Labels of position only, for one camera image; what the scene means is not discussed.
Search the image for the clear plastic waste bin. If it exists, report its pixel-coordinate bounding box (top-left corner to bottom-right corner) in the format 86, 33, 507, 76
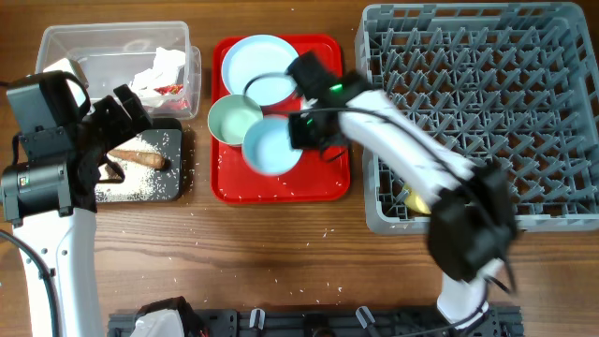
36, 21, 201, 120

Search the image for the light green rice bowl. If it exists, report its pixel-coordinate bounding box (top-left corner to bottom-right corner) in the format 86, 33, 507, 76
207, 95, 263, 146

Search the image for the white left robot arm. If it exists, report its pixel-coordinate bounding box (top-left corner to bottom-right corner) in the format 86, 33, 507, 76
1, 75, 153, 336

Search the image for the red plastic tray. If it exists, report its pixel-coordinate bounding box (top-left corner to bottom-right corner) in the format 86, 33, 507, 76
210, 35, 351, 204

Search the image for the red snack wrapper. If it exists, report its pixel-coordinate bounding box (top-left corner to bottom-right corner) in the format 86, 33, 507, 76
153, 84, 190, 110

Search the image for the grey dishwasher rack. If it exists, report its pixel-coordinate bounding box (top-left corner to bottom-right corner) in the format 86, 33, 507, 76
355, 2, 598, 232

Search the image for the black food waste tray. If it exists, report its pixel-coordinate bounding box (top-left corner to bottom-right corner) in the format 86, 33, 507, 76
95, 118, 183, 203

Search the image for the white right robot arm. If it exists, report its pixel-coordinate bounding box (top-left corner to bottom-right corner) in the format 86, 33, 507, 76
287, 70, 519, 331

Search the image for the white tissue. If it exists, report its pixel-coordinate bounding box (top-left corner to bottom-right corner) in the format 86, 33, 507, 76
129, 47, 186, 108

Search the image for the small light blue plate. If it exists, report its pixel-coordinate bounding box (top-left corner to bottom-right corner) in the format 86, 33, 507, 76
241, 115, 303, 176

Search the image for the pile of white rice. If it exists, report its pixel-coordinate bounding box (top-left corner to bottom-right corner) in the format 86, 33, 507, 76
95, 129, 182, 203

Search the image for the yellow plastic cup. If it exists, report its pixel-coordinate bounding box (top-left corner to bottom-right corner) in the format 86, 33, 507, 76
402, 184, 431, 215

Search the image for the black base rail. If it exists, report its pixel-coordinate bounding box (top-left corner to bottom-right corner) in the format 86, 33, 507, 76
107, 306, 523, 337

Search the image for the large light blue plate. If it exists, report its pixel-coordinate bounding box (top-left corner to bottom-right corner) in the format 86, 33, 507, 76
221, 35, 299, 106

